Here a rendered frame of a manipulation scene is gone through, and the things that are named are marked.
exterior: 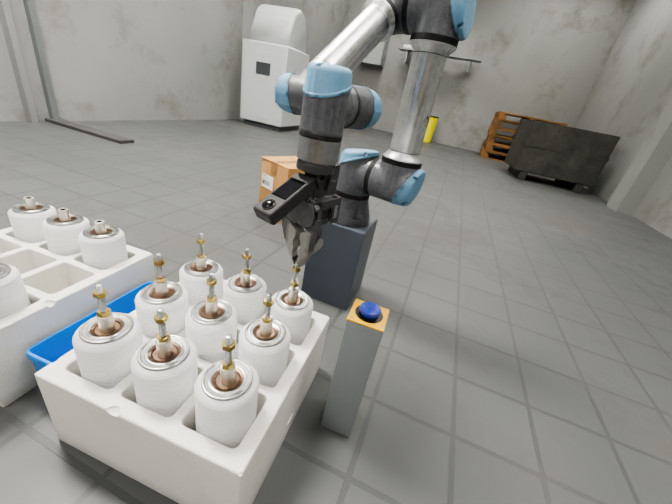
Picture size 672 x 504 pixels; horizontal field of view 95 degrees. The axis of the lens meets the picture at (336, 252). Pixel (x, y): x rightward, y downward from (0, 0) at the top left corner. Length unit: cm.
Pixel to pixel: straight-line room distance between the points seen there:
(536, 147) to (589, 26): 378
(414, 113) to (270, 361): 68
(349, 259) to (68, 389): 72
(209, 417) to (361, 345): 27
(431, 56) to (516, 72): 762
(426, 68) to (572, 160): 480
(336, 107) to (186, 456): 58
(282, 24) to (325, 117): 463
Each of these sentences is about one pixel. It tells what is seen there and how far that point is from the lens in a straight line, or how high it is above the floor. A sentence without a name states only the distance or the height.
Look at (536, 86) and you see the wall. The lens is 853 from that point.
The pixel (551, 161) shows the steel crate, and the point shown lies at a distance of 553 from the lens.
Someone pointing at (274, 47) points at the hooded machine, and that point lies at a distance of 500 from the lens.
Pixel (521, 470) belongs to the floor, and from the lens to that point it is 95.
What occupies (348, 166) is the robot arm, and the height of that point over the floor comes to 48.
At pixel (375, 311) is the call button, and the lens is 59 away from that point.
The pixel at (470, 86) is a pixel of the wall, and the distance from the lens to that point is 844.
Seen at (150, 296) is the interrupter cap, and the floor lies 25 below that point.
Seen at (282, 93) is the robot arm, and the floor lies 65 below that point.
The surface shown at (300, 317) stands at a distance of 68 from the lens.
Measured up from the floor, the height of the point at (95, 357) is 23.
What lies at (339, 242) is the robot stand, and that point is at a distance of 100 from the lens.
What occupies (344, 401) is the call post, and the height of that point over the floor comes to 11.
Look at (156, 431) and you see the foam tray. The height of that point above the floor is 18.
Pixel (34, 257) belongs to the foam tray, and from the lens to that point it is 112.
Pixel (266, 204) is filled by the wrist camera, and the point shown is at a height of 49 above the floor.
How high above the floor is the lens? 67
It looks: 27 degrees down
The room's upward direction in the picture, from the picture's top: 11 degrees clockwise
